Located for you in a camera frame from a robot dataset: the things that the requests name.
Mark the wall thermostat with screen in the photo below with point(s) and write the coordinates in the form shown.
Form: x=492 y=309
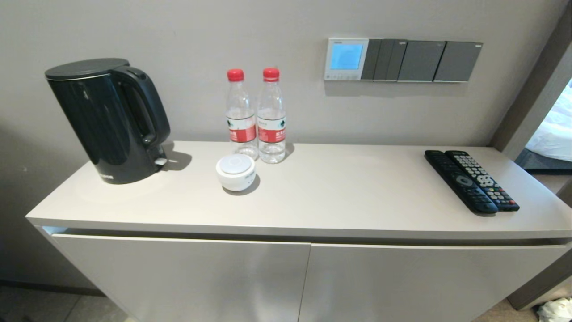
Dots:
x=346 y=57

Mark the black remote control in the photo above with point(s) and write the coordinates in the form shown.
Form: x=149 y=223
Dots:
x=460 y=181
x=485 y=181

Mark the clear water bottle red cap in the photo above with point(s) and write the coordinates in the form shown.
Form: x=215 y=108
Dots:
x=271 y=129
x=241 y=129

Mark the beige sideboard cabinet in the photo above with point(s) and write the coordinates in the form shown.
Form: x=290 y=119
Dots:
x=335 y=197

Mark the beige cabinet door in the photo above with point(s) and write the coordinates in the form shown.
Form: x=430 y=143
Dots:
x=424 y=286
x=187 y=277

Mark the black electric kettle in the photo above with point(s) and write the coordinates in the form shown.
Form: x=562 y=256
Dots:
x=103 y=125

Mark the white crumpled bag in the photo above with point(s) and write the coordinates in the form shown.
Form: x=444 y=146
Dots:
x=556 y=311

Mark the grey triple rocker wall switch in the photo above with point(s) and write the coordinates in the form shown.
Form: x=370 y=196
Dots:
x=384 y=59

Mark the grey single rocker wall switch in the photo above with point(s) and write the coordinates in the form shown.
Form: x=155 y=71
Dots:
x=458 y=61
x=421 y=61

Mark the brown door frame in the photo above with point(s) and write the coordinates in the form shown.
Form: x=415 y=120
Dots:
x=532 y=103

